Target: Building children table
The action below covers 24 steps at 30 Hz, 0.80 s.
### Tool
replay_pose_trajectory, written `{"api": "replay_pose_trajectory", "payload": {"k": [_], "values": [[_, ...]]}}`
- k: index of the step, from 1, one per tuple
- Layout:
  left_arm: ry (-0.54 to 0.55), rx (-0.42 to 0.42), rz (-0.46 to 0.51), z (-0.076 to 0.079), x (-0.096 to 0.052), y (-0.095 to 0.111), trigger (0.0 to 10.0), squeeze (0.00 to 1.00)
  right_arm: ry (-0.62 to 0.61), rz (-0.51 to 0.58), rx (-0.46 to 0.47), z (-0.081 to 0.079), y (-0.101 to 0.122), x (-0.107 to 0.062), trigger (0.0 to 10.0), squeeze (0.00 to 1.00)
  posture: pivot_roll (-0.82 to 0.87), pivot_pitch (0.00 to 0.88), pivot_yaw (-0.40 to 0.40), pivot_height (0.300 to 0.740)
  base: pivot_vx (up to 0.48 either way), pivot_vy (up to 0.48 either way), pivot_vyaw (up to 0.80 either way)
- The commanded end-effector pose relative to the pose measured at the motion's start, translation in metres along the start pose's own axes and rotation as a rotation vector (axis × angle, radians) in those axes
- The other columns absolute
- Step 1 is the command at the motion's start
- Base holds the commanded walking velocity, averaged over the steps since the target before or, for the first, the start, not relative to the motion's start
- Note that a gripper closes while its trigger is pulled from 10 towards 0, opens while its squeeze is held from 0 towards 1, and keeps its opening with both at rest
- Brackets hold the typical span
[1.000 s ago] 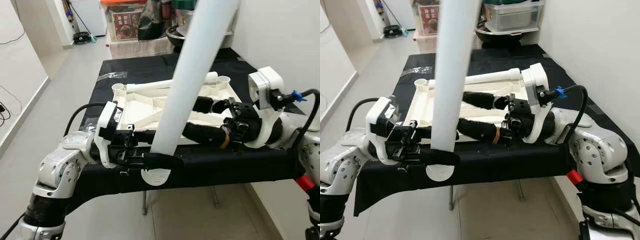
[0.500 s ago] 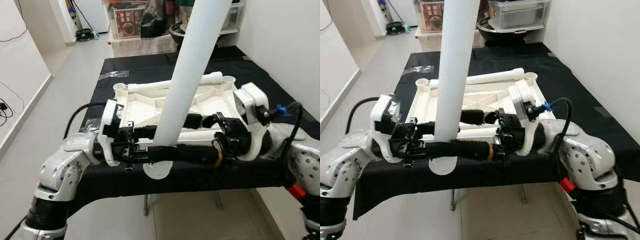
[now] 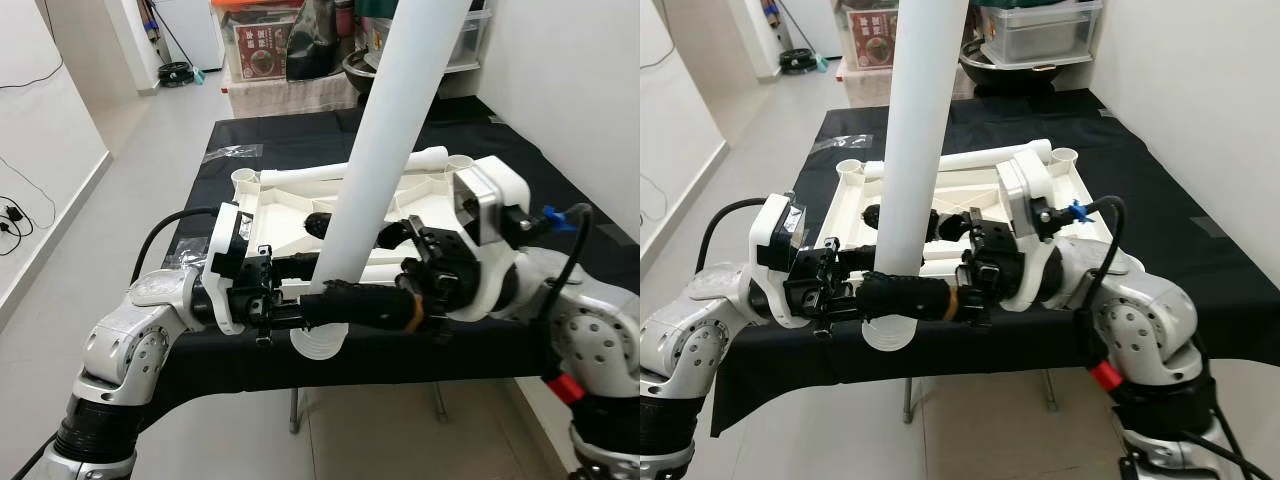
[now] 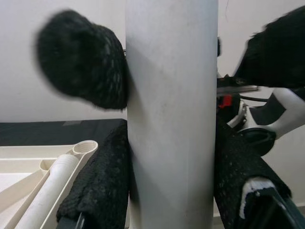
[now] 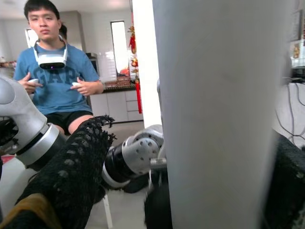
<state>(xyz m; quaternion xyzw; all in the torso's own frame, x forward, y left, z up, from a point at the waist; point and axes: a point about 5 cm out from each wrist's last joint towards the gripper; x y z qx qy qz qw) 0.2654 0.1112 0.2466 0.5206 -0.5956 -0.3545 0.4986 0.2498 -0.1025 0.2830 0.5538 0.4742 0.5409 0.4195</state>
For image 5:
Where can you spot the bright narrow window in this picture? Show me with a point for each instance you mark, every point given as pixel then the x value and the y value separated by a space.
pixel 118 47

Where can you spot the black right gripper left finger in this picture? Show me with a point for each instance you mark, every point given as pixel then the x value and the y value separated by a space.
pixel 71 167

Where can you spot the red hanging festive decoration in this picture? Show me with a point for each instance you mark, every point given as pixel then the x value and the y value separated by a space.
pixel 138 100

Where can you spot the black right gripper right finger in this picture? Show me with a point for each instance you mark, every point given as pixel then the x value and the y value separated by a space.
pixel 290 186

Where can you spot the white plastic table leg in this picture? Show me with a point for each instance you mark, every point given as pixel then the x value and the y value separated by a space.
pixel 214 95

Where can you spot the person in blue shirt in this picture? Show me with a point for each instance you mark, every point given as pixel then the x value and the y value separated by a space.
pixel 59 95

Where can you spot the white kitchen cabinet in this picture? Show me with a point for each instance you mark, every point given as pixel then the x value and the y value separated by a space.
pixel 114 107

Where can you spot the white VR headset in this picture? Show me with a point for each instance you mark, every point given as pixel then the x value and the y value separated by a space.
pixel 51 60

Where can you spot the white handheld controller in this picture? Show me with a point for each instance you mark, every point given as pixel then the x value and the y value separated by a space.
pixel 33 81
pixel 76 84

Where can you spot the yellow rubber band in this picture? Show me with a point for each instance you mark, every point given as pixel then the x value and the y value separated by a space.
pixel 31 205

